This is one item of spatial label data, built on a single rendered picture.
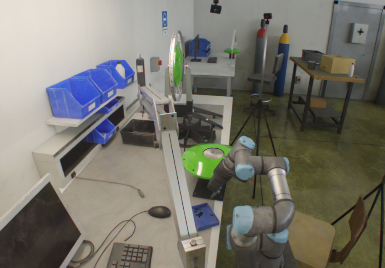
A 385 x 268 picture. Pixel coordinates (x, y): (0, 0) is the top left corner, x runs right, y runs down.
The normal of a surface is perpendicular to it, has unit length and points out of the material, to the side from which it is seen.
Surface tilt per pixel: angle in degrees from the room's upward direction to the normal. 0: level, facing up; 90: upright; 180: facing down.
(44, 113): 90
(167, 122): 90
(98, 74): 88
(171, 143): 53
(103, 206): 0
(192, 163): 23
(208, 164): 14
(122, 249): 6
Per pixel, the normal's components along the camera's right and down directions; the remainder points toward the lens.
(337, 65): 0.11, 0.43
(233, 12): -0.18, 0.42
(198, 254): 0.32, 0.40
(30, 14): 0.98, 0.07
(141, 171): 0.00, -0.90
